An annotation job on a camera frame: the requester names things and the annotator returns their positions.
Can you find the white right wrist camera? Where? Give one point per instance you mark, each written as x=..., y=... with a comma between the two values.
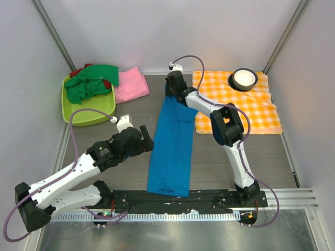
x=175, y=67

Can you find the red t shirt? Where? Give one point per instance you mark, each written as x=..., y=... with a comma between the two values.
x=106, y=83

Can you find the blue t shirt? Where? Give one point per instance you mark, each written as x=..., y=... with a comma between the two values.
x=170, y=161

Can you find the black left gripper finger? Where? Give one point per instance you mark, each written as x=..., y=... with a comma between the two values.
x=147, y=145
x=144, y=132

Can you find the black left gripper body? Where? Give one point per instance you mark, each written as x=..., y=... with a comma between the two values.
x=137, y=150

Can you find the folded pink t shirt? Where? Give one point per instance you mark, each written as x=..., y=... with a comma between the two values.
x=132, y=85

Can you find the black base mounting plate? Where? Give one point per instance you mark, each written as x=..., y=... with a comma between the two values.
x=203, y=201

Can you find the orange checkered cloth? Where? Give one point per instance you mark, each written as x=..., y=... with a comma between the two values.
x=256, y=103

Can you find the green t shirt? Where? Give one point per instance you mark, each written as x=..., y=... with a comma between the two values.
x=89, y=82

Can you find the black white bowl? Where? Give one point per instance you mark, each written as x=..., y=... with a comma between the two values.
x=243, y=79

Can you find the white slotted cable duct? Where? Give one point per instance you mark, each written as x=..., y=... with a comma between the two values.
x=84, y=216

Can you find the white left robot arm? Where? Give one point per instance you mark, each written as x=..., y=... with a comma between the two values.
x=39, y=202

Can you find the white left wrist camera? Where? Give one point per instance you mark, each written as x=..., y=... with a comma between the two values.
x=122, y=122

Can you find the lime green plastic basin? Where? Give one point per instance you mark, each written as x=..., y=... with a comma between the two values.
x=103, y=103

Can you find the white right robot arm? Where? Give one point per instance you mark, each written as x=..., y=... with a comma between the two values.
x=227, y=129

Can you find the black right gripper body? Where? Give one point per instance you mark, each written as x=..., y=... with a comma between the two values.
x=169, y=91

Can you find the aluminium frame rail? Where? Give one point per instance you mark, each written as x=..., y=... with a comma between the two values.
x=298, y=198

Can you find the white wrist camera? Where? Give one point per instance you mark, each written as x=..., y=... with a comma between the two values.
x=175, y=67
x=122, y=122

